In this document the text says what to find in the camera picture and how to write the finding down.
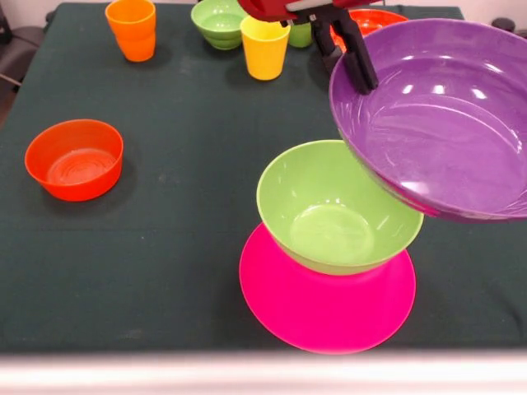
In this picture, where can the dark green tablecloth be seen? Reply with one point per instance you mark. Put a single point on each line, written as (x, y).
(123, 267)

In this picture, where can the pink plastic bowl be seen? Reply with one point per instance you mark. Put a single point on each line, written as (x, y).
(329, 312)

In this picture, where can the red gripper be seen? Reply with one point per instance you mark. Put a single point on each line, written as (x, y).
(267, 8)

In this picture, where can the purple plastic bowl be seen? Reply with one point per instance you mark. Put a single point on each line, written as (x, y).
(444, 136)

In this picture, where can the orange plastic cup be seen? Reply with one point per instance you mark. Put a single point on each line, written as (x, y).
(131, 29)

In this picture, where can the black chair base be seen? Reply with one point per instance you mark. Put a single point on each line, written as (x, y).
(504, 24)

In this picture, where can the small green plastic bowl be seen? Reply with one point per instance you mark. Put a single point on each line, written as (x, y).
(218, 24)

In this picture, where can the small red-orange plastic bowl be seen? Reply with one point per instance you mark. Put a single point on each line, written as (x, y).
(74, 164)

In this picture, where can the grey office chair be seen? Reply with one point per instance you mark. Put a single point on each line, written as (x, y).
(20, 49)

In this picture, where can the green plastic cup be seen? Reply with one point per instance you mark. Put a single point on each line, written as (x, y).
(299, 36)

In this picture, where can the large red-orange plastic bowl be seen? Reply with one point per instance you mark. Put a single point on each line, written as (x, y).
(374, 20)

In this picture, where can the large green plastic bowl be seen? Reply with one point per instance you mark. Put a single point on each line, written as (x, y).
(329, 214)

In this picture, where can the yellow plastic cup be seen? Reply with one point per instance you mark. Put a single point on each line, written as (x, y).
(265, 49)

